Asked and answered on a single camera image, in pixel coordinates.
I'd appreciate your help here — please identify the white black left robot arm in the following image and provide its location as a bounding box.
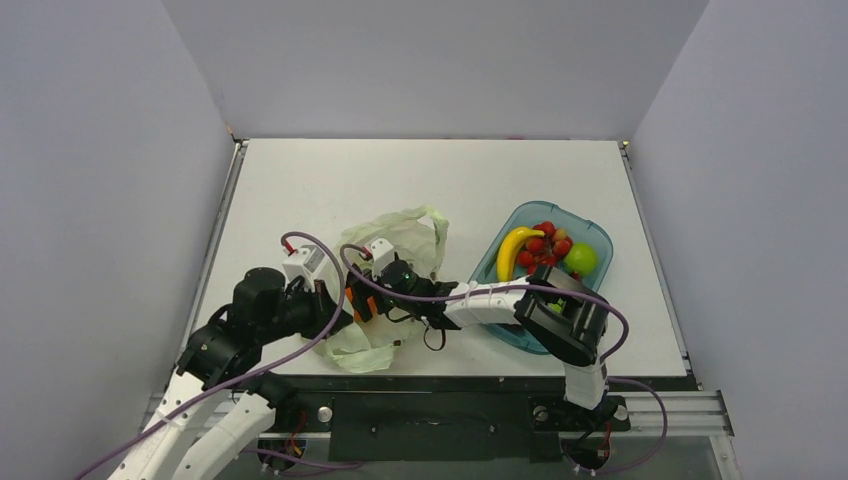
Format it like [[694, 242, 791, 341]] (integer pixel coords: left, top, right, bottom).
[[110, 265, 345, 479]]

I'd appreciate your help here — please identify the yellow fake banana bunch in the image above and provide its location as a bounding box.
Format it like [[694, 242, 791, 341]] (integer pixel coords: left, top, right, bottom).
[[495, 226, 545, 282]]

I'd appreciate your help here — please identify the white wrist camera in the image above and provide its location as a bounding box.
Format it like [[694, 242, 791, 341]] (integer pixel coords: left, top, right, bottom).
[[368, 238, 396, 278], [282, 245, 330, 293]]

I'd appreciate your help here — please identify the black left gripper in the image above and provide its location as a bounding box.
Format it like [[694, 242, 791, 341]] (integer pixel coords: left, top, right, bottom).
[[260, 277, 354, 342]]

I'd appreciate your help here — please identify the light green plastic bag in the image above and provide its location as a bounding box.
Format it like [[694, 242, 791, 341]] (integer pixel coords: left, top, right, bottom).
[[313, 206, 449, 374]]

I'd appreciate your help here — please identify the orange fake fruit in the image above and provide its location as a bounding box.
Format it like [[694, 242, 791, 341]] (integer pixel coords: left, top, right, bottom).
[[345, 285, 380, 323]]

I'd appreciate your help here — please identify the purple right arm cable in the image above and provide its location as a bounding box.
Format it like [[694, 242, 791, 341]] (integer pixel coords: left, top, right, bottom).
[[339, 243, 631, 366]]

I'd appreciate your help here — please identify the green fake apple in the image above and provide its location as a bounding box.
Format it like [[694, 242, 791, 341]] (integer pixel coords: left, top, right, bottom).
[[563, 242, 599, 277]]

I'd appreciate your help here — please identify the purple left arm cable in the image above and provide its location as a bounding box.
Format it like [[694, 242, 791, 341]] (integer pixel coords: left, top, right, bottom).
[[74, 231, 349, 480]]

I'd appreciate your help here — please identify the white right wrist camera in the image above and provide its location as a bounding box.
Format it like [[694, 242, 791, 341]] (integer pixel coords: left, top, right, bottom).
[[368, 238, 396, 278]]

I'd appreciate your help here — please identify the teal plastic tray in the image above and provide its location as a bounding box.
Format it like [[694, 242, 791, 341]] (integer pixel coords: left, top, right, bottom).
[[470, 201, 614, 356]]

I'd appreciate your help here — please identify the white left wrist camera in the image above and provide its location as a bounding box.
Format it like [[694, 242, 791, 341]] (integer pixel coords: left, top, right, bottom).
[[282, 245, 330, 293]]

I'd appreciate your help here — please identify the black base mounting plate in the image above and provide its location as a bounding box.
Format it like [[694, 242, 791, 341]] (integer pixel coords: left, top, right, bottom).
[[260, 375, 631, 462]]

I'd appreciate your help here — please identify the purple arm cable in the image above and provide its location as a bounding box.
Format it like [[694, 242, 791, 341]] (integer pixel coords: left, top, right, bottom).
[[339, 243, 631, 366], [74, 231, 349, 480]]

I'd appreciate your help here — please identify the aluminium frame rail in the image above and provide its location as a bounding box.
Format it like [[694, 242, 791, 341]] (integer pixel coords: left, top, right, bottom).
[[132, 389, 737, 442]]

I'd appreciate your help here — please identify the red fake strawberry bunch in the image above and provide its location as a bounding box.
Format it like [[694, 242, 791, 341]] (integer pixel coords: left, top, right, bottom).
[[515, 221, 574, 274]]

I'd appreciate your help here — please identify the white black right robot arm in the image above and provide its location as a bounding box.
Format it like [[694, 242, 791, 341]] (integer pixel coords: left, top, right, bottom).
[[350, 260, 610, 427]]

